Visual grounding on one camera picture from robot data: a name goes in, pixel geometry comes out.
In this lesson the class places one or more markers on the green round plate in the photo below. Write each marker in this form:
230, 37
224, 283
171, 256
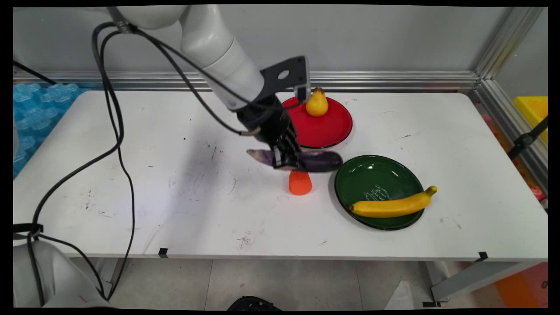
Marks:
372, 183

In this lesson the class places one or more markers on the orange box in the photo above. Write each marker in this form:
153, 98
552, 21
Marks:
523, 286

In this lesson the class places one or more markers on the yellow plastic bin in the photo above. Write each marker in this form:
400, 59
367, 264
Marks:
534, 111

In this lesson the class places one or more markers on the red round plate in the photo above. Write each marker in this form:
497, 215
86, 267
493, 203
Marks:
326, 127

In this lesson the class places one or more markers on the horizontal aluminium frame rail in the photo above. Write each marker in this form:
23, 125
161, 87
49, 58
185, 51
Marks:
393, 81

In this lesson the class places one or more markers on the blue bubble wrap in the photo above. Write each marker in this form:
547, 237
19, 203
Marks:
37, 113

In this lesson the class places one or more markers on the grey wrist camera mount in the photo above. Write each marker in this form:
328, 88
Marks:
286, 74

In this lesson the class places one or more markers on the yellow toy banana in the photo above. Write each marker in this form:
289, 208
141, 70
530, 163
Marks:
391, 206

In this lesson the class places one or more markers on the pink packaging strip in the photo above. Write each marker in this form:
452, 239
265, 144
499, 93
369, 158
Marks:
525, 179

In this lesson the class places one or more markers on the yellow toy pear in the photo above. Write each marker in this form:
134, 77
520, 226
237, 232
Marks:
316, 105

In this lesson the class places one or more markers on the black tape marker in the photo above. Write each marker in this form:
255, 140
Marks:
483, 256
163, 252

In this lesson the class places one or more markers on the upright aluminium frame post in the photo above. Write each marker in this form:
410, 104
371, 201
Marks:
507, 41

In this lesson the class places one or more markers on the orange toy carrot piece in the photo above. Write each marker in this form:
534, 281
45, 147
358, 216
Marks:
300, 184

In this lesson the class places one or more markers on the side aluminium frame rail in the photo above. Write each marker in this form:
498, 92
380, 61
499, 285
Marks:
512, 118

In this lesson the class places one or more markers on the purple toy eggplant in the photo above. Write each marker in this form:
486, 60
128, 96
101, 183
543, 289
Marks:
321, 161

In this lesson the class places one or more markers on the black object on floor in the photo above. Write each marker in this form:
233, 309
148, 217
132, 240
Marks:
253, 303

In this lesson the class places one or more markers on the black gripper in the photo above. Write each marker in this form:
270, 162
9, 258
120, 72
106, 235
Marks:
267, 120

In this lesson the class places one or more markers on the black camera stand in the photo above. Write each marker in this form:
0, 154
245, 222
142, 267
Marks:
525, 141

